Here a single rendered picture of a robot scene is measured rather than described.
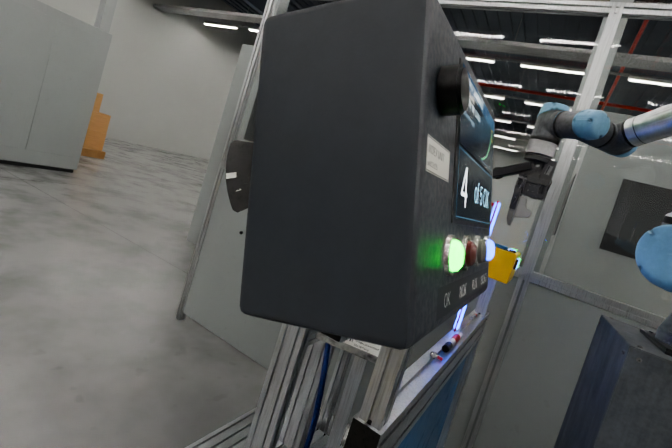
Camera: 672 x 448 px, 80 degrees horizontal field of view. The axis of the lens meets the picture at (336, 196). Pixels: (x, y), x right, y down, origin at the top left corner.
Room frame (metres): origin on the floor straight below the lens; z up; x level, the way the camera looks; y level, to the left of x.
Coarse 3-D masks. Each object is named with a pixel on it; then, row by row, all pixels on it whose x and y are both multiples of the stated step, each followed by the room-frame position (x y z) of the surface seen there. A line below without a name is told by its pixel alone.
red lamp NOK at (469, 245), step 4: (464, 236) 0.29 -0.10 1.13; (468, 236) 0.30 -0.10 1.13; (464, 240) 0.29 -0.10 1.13; (468, 240) 0.29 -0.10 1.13; (472, 240) 0.30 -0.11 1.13; (464, 244) 0.29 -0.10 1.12; (468, 244) 0.29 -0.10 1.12; (472, 244) 0.29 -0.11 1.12; (464, 248) 0.29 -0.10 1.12; (468, 248) 0.29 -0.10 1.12; (472, 248) 0.29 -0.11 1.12; (476, 248) 0.29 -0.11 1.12; (464, 252) 0.29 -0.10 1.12; (468, 252) 0.29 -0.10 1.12; (472, 252) 0.29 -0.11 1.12; (476, 252) 0.29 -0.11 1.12; (464, 256) 0.29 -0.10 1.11; (468, 256) 0.29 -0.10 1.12; (472, 256) 0.29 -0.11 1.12; (476, 256) 0.29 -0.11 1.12; (464, 260) 0.29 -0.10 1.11; (468, 260) 0.29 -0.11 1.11; (472, 260) 0.29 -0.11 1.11; (464, 264) 0.29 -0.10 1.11; (468, 264) 0.29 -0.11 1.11; (472, 264) 0.29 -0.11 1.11; (464, 268) 0.29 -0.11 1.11; (468, 268) 0.30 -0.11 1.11
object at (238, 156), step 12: (240, 144) 1.21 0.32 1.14; (252, 144) 1.20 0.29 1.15; (228, 156) 1.21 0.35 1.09; (240, 156) 1.20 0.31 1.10; (228, 168) 1.19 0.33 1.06; (240, 168) 1.19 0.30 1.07; (228, 180) 1.18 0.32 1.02; (240, 180) 1.18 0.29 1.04; (228, 192) 1.17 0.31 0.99; (240, 204) 1.16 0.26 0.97
